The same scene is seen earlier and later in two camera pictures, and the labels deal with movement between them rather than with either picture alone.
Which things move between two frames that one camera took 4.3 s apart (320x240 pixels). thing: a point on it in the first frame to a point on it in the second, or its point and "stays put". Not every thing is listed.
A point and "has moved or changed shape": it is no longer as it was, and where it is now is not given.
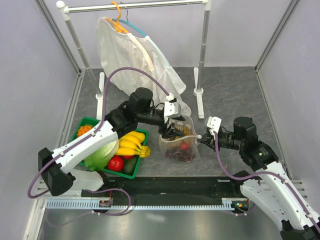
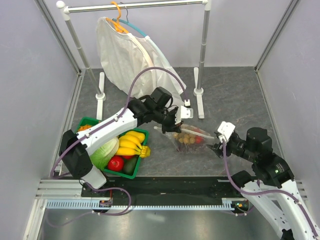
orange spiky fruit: (83, 129) stays put
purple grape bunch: (186, 155) to (193, 148)
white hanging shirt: (119, 50) stays put
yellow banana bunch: (130, 144) stays put
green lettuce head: (99, 160) stays put
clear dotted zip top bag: (184, 148) has moved or changed shape
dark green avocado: (129, 165) stays put
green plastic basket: (92, 122) stays put
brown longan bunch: (184, 130) to (185, 138)
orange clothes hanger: (117, 27) stays put
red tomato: (116, 163) stays put
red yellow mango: (184, 145) to (199, 139)
